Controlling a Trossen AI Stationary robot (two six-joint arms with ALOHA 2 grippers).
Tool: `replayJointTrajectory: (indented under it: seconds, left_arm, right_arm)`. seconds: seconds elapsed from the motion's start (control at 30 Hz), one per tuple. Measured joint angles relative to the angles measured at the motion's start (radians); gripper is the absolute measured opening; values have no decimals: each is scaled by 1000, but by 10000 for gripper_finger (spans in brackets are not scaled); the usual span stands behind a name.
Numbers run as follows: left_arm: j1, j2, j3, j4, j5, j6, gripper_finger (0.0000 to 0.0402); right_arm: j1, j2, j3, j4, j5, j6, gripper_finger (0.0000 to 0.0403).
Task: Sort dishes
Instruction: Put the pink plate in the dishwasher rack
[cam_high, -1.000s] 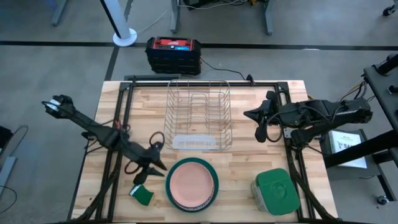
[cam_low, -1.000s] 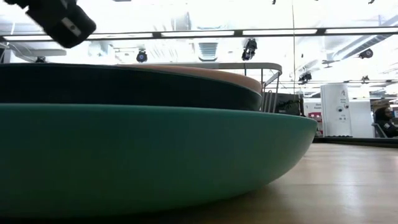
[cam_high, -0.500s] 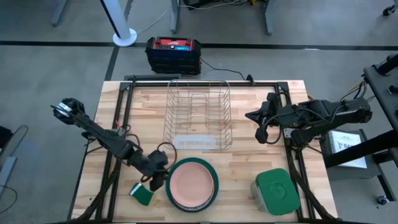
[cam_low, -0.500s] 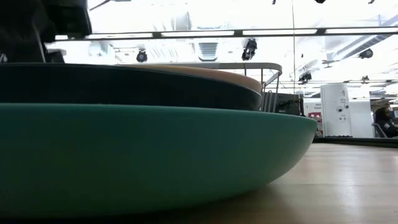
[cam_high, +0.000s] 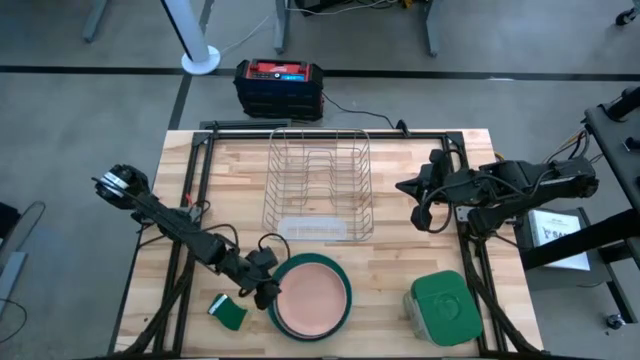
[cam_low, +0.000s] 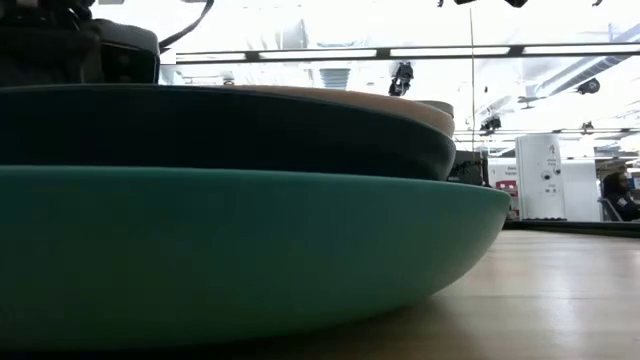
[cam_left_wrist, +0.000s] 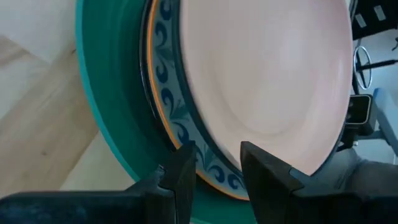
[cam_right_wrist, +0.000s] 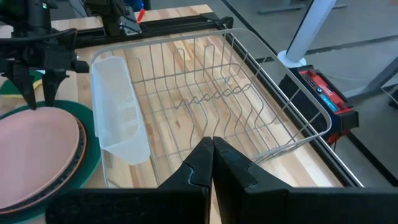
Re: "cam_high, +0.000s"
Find pink plate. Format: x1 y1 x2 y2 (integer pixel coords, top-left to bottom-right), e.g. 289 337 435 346
276 263 348 337

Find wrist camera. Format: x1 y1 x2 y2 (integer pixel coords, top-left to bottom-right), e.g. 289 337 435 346
233 253 257 279
437 172 466 201

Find grey desk leg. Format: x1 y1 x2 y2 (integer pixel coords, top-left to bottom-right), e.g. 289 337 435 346
197 0 217 32
81 0 110 44
273 0 293 55
423 0 445 58

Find green sponge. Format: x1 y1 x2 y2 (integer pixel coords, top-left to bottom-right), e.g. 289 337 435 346
207 292 249 332

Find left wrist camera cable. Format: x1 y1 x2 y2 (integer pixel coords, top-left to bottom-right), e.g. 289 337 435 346
256 231 292 264

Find black power cable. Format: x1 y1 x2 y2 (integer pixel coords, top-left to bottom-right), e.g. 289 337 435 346
322 92 412 138

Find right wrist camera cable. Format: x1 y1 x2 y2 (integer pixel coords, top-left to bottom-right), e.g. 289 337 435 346
419 198 454 235

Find wire dish rack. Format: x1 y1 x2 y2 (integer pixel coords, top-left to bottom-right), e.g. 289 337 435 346
261 127 375 243

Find tangled cables under desk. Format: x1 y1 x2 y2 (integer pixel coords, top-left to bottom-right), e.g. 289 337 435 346
292 0 416 17

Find black aluminium table frame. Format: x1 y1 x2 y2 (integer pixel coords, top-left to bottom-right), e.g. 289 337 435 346
113 128 544 359

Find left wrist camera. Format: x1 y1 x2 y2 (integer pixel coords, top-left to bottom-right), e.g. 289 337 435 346
233 253 257 279

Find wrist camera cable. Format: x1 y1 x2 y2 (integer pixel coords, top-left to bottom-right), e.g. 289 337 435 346
419 198 454 235
256 231 292 264

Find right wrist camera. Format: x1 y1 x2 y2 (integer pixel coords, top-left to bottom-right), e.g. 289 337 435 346
437 172 466 201

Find large teal plate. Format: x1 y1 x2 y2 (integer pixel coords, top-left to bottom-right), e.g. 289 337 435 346
267 252 353 343

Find coloured wire bundle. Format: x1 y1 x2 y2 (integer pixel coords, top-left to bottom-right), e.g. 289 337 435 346
547 127 605 166

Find black floor cable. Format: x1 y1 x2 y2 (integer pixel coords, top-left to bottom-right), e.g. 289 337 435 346
0 297 29 346

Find translucent white cutlery holder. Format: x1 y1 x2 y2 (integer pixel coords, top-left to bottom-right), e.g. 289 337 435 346
277 216 349 242

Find grey cart platform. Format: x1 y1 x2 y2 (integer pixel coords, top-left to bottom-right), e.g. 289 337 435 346
514 207 639 324

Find red black power station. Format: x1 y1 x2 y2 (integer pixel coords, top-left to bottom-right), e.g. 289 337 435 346
232 58 325 123

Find clear container with green lid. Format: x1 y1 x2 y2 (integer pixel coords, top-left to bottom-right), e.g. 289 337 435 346
402 269 485 348

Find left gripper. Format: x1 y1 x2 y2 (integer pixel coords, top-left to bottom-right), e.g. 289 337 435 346
217 246 283 312

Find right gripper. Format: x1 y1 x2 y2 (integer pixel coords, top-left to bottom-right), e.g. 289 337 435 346
395 148 482 232

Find white floor cable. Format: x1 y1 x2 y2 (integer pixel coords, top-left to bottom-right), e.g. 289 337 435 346
219 13 275 56

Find black side stand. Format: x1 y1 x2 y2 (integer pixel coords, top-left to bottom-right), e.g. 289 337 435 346
519 85 640 301

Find white printed box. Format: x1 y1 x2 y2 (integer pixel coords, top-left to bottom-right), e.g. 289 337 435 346
528 209 592 272

